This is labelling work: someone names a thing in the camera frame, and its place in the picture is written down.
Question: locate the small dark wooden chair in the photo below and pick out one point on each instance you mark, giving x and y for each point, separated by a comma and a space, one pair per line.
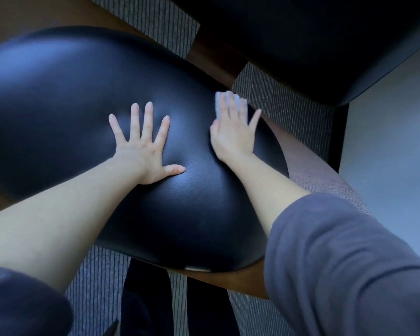
110, 328

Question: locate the light blue cleaning cloth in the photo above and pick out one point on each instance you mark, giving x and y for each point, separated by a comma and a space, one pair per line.
218, 104

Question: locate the black trousers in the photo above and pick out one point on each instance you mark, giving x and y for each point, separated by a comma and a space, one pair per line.
147, 304

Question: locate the person's left forearm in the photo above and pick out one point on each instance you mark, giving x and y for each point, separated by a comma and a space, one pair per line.
56, 227

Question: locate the person's right hand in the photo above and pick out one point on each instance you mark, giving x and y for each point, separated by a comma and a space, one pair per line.
232, 136

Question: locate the person's left hand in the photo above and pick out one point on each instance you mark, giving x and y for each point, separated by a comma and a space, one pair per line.
143, 153

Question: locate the wooden chair with black cushion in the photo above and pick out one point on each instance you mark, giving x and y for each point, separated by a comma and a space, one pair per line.
91, 101

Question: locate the person's right forearm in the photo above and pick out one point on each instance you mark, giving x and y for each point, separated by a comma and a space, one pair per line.
266, 192

